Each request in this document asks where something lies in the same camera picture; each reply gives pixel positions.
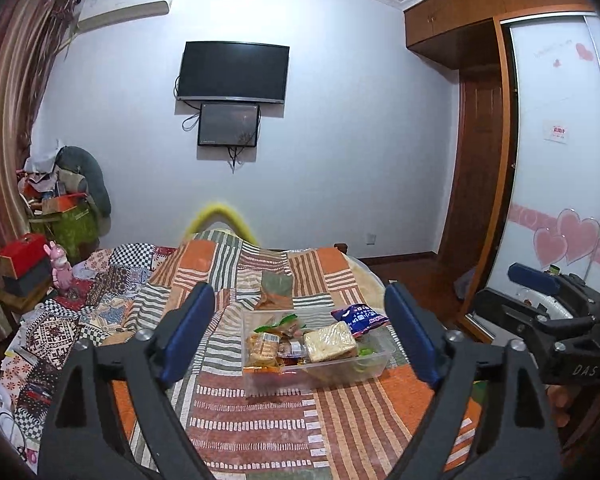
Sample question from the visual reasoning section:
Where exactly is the nut crisp bar pack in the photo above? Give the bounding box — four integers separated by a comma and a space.
246, 333, 280, 367

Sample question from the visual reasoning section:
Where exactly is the blue orange chips bag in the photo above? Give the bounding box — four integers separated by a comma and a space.
330, 304, 390, 339

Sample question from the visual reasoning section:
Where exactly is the toast bread slice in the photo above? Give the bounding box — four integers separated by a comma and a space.
304, 322, 358, 363

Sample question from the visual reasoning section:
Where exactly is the brown biscuit pack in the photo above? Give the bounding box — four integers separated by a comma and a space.
277, 339, 306, 360

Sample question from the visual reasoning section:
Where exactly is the person's right hand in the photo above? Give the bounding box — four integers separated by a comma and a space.
546, 385, 590, 429

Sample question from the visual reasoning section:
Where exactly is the patchwork quilt bedspread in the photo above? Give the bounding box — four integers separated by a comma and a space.
0, 228, 484, 480

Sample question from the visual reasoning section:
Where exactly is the white sliding wardrobe door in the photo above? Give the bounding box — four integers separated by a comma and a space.
488, 13, 600, 296

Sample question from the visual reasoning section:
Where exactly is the dark grey box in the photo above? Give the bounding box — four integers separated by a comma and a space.
3, 258, 52, 297

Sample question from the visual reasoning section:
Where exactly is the pink rabbit toy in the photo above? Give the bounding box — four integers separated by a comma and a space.
43, 240, 73, 292

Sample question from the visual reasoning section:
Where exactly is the red gift box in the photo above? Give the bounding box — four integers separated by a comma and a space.
0, 233, 46, 280

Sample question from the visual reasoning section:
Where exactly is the clear plastic storage box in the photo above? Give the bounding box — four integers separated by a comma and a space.
242, 304, 396, 398

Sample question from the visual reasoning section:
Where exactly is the pile of clothes and bags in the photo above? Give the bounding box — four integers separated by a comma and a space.
17, 145, 112, 263

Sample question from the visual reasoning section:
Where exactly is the brown wooden wardrobe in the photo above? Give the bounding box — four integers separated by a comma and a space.
403, 0, 592, 342

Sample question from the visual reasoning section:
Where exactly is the striped curtain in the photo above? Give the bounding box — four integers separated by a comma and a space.
0, 0, 76, 341

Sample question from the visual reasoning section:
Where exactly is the small wall monitor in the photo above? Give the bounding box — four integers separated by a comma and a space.
198, 103, 260, 148

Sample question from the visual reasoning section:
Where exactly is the black wall television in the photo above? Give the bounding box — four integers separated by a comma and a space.
175, 41, 290, 104

